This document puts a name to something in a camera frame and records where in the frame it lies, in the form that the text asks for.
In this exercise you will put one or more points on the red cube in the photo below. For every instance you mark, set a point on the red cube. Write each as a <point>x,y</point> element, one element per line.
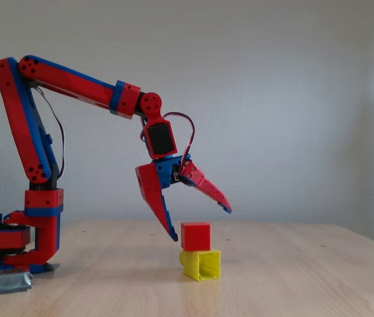
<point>196,236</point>

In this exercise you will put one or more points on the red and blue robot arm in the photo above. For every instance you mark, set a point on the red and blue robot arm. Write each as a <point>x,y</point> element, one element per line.
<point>74,82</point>

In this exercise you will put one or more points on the yellow hollow cube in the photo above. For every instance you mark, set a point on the yellow hollow cube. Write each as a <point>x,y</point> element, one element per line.
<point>191,264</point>

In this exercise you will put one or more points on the grey duct tape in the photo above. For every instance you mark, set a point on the grey duct tape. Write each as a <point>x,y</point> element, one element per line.
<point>5,282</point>

